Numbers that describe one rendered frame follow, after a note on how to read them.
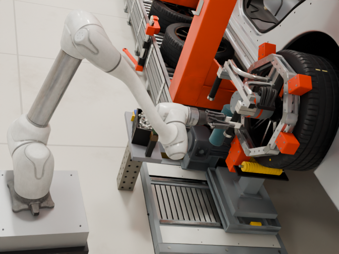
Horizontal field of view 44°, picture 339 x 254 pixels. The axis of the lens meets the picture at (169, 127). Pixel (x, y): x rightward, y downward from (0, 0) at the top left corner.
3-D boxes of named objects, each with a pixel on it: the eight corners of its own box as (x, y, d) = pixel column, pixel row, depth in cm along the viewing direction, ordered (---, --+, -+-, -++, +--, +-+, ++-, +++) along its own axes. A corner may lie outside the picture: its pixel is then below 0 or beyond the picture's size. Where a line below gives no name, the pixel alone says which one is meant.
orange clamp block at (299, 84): (300, 96, 210) (313, 89, 202) (287, 93, 207) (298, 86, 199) (299, 83, 212) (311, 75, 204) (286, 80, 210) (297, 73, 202)
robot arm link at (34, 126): (5, 166, 190) (-2, 135, 204) (39, 170, 200) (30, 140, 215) (80, 18, 160) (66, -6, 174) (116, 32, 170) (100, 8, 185)
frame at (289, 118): (266, 177, 228) (314, 93, 199) (255, 176, 226) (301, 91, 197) (235, 118, 271) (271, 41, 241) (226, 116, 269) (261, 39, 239)
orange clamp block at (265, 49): (275, 59, 236) (276, 44, 238) (263, 57, 234) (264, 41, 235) (269, 63, 243) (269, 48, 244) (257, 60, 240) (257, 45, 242)
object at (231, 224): (275, 236, 267) (282, 226, 262) (224, 233, 256) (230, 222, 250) (249, 180, 306) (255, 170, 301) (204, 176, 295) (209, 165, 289)
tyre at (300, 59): (349, 168, 206) (348, 40, 218) (308, 163, 199) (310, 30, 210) (273, 174, 268) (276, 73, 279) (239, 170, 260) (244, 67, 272)
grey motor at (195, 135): (235, 182, 300) (255, 144, 281) (179, 177, 286) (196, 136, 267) (228, 165, 314) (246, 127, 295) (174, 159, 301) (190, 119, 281)
